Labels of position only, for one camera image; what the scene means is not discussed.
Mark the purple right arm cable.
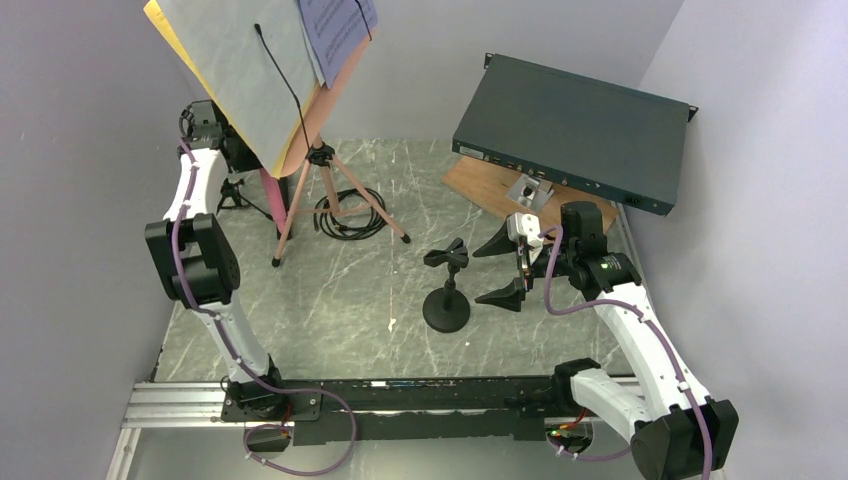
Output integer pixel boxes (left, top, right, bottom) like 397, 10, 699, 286
543, 225, 715, 480

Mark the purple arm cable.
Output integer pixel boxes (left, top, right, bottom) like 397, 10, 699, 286
543, 225, 715, 480
170, 135, 359, 478

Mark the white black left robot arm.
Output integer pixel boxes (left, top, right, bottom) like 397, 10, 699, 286
144, 100, 290, 420

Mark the silver metal bracket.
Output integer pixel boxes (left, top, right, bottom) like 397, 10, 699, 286
506, 174, 553, 213

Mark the grey paper sheet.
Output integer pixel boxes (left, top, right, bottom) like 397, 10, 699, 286
144, 1, 321, 177

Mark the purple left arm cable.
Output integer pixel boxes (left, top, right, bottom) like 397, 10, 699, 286
170, 135, 359, 478

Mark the black silver handheld microphone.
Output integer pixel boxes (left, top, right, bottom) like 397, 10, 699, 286
272, 177, 290, 239

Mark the pink small microphone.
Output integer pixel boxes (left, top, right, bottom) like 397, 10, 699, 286
259, 168, 288, 233

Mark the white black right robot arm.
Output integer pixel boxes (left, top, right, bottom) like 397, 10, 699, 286
473, 201, 739, 479

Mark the wooden board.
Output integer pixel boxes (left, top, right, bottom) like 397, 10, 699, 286
441, 156, 624, 252

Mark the dark teal rack unit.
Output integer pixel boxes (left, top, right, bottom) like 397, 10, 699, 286
452, 54, 698, 216

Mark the coiled black cable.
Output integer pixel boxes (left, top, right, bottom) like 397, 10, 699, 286
312, 187, 388, 241

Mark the blue sheet music page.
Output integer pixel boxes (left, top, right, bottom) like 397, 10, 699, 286
297, 0, 378, 88

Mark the black tripod mic stand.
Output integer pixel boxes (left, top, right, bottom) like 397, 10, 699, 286
178, 105, 274, 223

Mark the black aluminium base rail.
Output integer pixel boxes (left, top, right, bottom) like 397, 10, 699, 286
105, 374, 723, 480

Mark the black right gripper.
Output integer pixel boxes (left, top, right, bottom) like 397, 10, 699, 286
473, 219, 577, 311

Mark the black round-base mic stand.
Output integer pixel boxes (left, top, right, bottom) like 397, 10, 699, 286
422, 238, 471, 333

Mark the pink tripod music stand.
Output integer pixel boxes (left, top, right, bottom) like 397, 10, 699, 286
271, 39, 411, 268

